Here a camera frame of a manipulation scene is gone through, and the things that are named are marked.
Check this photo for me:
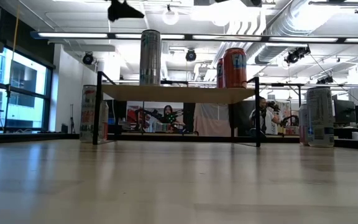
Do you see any orange Fanta soda can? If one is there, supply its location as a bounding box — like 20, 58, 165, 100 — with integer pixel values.
223, 47, 248, 90
216, 57, 225, 89

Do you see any tall white can red print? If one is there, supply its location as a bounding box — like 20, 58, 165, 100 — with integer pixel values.
79, 85, 104, 144

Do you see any tall white can blue print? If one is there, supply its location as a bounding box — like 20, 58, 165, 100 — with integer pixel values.
305, 86, 335, 148

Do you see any long black ceiling light bar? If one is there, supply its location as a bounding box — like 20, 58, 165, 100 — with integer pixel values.
30, 30, 358, 45

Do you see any red and white poster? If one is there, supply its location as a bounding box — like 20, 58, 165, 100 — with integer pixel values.
126, 105, 155, 131

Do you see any person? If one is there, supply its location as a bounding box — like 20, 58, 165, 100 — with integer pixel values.
249, 96, 281, 136
162, 105, 183, 134

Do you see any thin black floor stand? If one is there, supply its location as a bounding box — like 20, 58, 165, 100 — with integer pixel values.
69, 104, 76, 134

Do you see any large glass window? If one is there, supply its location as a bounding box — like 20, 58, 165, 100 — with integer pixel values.
0, 46, 55, 133

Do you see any beige cloth partition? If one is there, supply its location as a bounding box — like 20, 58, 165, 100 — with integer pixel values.
194, 103, 239, 137

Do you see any black partition panel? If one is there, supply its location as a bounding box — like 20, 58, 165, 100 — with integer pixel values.
232, 100, 256, 137

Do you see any black track spotlight cluster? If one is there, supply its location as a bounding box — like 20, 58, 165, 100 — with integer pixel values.
283, 45, 312, 65
316, 75, 334, 85

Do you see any floral print poster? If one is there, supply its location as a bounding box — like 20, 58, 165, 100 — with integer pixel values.
278, 101, 292, 118

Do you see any black ceiling track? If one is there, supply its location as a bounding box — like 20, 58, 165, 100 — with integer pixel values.
308, 0, 358, 14

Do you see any short silver and pink can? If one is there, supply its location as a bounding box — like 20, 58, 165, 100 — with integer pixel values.
298, 103, 309, 146

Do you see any white round ceiling ring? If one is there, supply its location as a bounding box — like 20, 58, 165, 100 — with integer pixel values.
161, 7, 180, 26

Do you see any wooden shelf black metal frame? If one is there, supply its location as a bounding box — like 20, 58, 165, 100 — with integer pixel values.
92, 71, 262, 148

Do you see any yellow hanging cable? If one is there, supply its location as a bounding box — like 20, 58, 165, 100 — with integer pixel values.
4, 2, 21, 125

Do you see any black post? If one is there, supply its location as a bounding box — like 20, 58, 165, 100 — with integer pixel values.
183, 103, 196, 125

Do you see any black aluminium table frame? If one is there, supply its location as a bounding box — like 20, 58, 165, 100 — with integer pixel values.
0, 132, 358, 152

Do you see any silver ventilation duct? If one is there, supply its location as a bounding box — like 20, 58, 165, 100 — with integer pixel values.
255, 0, 326, 65

